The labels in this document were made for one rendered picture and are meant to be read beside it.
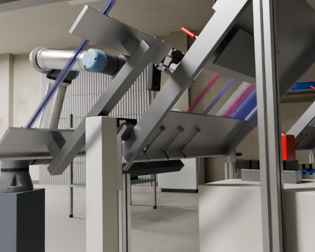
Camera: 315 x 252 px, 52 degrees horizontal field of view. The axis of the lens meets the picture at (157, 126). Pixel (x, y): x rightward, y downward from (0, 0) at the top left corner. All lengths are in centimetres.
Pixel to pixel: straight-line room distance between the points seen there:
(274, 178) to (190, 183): 435
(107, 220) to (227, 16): 62
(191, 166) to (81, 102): 274
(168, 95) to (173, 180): 422
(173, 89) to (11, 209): 85
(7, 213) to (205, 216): 86
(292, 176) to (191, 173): 416
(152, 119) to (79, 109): 568
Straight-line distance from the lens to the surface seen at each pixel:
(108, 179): 86
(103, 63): 113
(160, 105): 99
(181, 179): 512
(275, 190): 77
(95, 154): 85
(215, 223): 90
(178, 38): 604
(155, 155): 119
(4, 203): 148
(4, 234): 151
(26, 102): 749
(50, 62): 134
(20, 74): 771
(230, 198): 87
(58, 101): 154
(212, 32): 93
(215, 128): 140
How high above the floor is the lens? 73
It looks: 4 degrees up
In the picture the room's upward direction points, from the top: 1 degrees counter-clockwise
